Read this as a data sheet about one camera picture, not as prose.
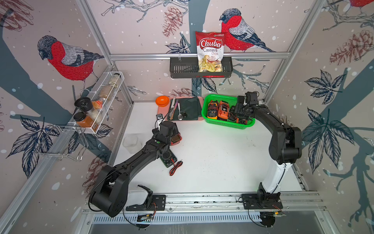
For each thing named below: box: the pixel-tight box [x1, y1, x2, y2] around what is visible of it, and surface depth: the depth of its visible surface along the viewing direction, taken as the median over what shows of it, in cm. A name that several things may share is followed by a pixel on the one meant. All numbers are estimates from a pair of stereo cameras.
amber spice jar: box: [73, 111, 99, 133], surface depth 63 cm
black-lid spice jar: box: [74, 97, 94, 112], surface depth 63 cm
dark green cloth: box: [167, 96, 203, 121], surface depth 117 cm
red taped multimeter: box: [170, 132, 183, 146], surface depth 96 cm
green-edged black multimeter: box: [159, 149, 178, 168], surface depth 89 cm
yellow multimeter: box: [207, 99, 218, 120], surface depth 106 cm
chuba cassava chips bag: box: [195, 31, 226, 73], surface depth 85 cm
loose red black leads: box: [169, 160, 184, 176], surface depth 85 cm
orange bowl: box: [155, 95, 170, 108], surface depth 117 cm
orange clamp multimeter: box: [217, 100, 230, 121], surface depth 106 cm
